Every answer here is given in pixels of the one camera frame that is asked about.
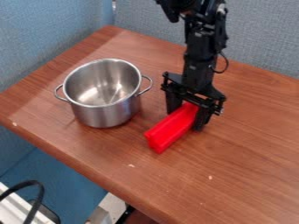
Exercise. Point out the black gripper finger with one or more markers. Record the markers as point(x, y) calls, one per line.
point(203, 116)
point(173, 101)

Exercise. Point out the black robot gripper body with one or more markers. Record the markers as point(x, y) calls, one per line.
point(193, 83)

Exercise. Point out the red rectangular block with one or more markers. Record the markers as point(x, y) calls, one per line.
point(171, 128)

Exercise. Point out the stainless steel pot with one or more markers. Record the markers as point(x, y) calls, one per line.
point(103, 92)

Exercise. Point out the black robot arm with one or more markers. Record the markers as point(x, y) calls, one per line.
point(205, 39)

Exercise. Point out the white appliance lower left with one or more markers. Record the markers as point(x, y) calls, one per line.
point(15, 209)

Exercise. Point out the black table leg frame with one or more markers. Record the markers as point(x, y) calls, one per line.
point(125, 214)

